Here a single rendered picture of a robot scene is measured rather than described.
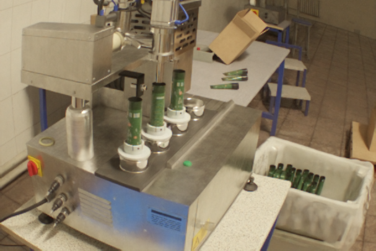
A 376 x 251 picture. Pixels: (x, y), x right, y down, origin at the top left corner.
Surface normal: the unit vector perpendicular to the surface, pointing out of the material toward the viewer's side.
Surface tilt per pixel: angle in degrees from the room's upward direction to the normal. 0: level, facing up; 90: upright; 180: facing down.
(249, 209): 0
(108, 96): 90
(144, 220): 90
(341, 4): 90
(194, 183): 0
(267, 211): 0
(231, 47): 90
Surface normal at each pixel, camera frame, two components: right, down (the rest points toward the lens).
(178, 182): 0.07, -0.91
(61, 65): -0.39, 0.33
